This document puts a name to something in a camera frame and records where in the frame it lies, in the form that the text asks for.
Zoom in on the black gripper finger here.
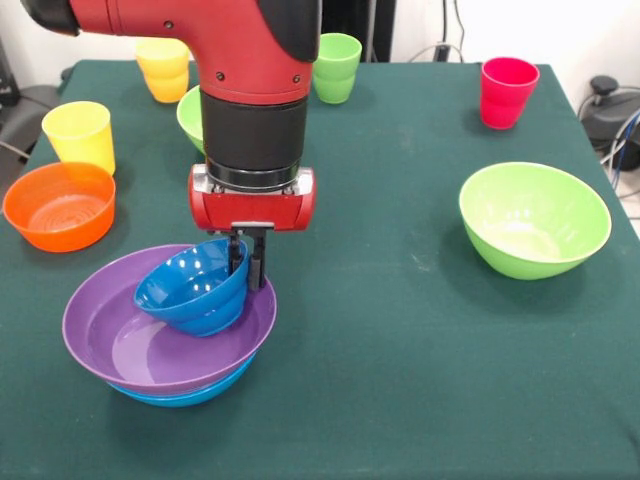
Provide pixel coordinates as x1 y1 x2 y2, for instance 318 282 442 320
226 230 242 277
249 230 269 292

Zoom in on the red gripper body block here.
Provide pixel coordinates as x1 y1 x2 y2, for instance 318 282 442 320
187 163 317 236

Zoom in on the small dark blue bowl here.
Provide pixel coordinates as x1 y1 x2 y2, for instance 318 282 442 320
132 237 250 338

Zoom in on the purple bowl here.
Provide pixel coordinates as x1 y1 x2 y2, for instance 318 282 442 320
61 243 279 394

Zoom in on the large light blue bowl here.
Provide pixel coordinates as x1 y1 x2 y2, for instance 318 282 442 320
106 349 261 409

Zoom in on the green bowl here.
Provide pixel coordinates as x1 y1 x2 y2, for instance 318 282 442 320
176 84 207 155
458 161 613 281

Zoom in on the green cup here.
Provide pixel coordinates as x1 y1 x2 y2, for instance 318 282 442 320
311 33 363 105

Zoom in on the yellow orange cup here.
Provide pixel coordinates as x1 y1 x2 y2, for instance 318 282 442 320
135 38 192 104

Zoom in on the orange bowl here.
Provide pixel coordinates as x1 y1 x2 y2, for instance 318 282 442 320
2 161 117 254

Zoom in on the dark green table cloth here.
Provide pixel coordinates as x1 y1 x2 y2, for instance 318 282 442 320
0 59 640 480

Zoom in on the black panel with poles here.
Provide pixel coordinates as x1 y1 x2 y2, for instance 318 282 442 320
317 0 396 63

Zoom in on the black equipment box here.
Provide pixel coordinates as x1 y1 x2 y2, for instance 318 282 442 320
0 38 21 106

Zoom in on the red cup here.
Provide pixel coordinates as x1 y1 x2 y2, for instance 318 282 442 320
480 56 541 131

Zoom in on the floor cable bundle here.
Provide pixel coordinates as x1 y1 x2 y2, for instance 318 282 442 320
599 109 640 201

